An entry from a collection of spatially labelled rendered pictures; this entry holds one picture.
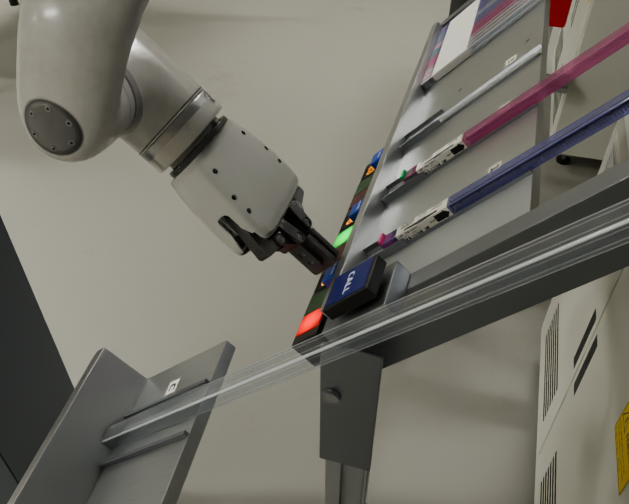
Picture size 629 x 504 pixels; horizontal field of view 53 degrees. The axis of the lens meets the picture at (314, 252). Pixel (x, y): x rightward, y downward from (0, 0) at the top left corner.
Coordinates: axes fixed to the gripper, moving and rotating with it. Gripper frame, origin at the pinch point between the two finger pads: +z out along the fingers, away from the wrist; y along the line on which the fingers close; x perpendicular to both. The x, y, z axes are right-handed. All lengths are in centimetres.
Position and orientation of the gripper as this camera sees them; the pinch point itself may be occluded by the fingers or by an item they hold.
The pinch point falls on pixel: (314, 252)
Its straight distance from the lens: 63.1
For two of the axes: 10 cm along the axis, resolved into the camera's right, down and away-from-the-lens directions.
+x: 6.5, -4.2, -6.4
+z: 7.1, 6.4, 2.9
